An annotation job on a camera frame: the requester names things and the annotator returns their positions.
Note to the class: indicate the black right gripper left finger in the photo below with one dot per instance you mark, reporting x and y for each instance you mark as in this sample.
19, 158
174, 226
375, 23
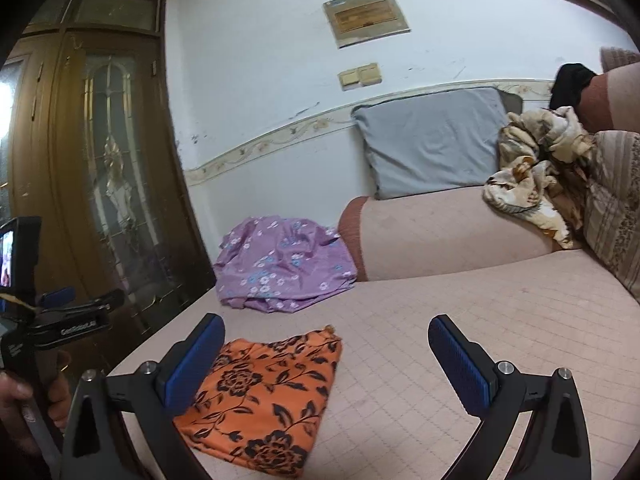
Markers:
97, 443

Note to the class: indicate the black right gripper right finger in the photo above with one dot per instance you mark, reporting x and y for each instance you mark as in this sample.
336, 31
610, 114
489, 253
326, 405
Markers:
555, 444

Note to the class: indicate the orange black floral garment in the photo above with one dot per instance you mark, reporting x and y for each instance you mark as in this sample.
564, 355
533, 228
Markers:
261, 405

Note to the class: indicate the person's left hand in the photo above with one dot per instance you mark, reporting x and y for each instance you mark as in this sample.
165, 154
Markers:
35, 401

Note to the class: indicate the purple floral cloth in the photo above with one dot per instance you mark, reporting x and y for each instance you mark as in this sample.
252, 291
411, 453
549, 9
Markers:
273, 264

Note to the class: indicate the brown wooden wardrobe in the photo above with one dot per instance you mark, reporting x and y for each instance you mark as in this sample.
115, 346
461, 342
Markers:
87, 145

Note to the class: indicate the striped beige blanket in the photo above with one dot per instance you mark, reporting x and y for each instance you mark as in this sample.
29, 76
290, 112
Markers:
603, 187

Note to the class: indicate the pink bolster cushion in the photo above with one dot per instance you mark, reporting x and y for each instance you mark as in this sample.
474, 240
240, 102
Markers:
433, 234

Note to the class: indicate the cream brown floral cloth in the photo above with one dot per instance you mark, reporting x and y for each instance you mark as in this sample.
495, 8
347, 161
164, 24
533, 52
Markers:
544, 163

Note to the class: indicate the grey pillow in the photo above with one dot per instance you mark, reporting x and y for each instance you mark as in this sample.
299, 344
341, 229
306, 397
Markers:
434, 142

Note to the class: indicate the black cloth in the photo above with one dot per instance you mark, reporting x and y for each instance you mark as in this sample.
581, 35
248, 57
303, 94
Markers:
570, 81

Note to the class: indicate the beige wall switches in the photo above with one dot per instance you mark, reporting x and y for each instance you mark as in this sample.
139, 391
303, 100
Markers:
362, 76

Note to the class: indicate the framed wall plaque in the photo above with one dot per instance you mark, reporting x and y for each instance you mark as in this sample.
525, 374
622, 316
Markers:
357, 21

